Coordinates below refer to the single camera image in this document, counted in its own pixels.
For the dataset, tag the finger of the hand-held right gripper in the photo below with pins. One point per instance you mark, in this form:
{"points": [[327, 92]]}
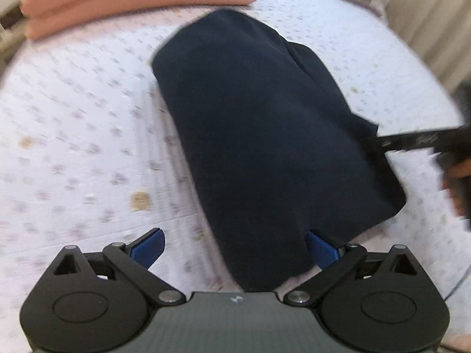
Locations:
{"points": [[408, 141]]}

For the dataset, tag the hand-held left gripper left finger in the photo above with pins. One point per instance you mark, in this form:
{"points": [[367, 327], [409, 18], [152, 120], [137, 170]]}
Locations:
{"points": [[149, 250]]}

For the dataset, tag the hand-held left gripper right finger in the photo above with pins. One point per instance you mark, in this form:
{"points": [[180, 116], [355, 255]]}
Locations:
{"points": [[322, 252]]}

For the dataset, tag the navy sweater with striped cuffs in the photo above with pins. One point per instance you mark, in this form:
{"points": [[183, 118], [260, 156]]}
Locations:
{"points": [[265, 147]]}

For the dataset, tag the person's right hand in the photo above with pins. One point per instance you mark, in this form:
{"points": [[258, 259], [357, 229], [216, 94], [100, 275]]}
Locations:
{"points": [[460, 178]]}

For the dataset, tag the floral lilac bed sheet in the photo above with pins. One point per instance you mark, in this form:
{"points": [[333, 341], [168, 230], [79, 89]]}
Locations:
{"points": [[81, 128]]}

